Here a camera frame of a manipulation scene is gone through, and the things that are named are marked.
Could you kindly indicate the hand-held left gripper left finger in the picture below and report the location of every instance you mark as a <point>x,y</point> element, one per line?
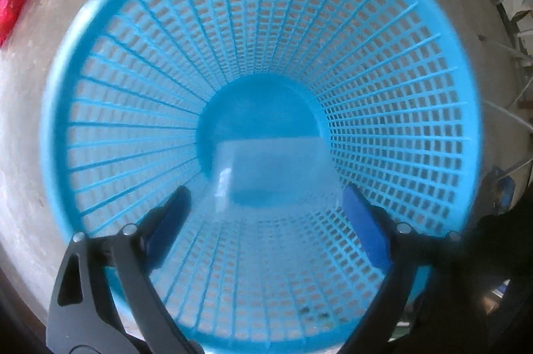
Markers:
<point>166,229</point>

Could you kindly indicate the blue plastic mesh basket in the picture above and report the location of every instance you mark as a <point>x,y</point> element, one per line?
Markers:
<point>374,87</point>

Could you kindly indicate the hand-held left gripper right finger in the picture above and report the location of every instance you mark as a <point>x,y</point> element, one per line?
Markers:
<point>368,229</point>

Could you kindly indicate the red plastic bag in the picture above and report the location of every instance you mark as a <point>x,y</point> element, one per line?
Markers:
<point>16,0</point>

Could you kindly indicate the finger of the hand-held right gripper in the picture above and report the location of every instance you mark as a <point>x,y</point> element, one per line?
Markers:
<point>501,191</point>

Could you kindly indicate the metal tube frame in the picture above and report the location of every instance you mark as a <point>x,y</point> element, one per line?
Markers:
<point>514,50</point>

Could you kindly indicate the clear plastic container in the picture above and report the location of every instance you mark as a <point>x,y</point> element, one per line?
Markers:
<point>266,166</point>

